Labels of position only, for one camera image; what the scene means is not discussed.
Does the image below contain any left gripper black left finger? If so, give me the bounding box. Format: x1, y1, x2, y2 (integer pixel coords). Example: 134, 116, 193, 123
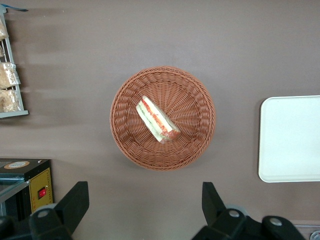
28, 180, 90, 240

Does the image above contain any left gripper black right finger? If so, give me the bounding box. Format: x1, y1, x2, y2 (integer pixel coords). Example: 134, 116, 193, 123
191, 181, 266, 240

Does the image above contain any triangle sandwich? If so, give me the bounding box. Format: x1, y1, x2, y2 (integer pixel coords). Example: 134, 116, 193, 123
135, 95, 181, 144

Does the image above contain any cream plastic tray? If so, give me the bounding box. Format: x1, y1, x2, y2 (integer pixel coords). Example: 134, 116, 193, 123
257, 95, 320, 184

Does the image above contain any brown round wicker basket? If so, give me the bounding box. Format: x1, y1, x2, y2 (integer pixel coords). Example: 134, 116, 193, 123
109, 65, 216, 172

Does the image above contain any black appliance with yellow panel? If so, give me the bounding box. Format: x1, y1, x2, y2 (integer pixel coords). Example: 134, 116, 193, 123
0, 158, 55, 222

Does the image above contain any grey metal mounting plate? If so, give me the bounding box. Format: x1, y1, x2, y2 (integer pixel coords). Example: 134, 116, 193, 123
293, 224, 320, 240

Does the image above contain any clear bag of snacks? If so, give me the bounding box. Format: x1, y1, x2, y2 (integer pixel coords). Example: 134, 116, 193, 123
0, 89, 22, 113
0, 62, 21, 90

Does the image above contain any blue tape piece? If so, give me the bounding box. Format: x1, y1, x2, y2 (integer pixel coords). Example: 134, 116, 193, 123
6, 5, 29, 12

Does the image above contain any grey wire snack rack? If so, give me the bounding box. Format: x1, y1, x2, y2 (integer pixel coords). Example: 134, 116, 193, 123
0, 4, 30, 119

